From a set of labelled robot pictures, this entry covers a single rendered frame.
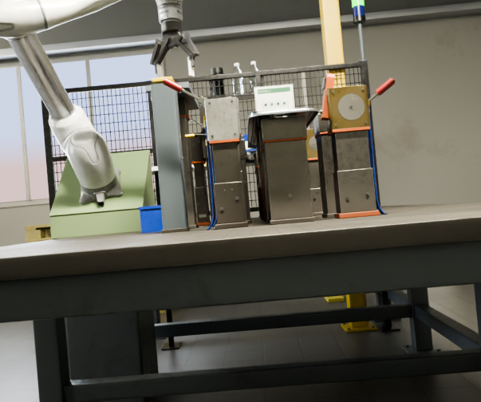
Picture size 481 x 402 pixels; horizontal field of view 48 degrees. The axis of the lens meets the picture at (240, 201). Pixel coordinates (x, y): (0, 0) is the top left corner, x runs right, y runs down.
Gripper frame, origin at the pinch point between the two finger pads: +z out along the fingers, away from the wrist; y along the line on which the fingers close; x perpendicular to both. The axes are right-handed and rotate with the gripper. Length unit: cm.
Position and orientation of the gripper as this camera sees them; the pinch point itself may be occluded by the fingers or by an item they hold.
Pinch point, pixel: (175, 76)
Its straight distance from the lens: 207.8
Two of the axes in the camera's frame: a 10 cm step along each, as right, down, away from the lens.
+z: 0.9, 10.0, -0.2
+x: 4.2, -0.2, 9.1
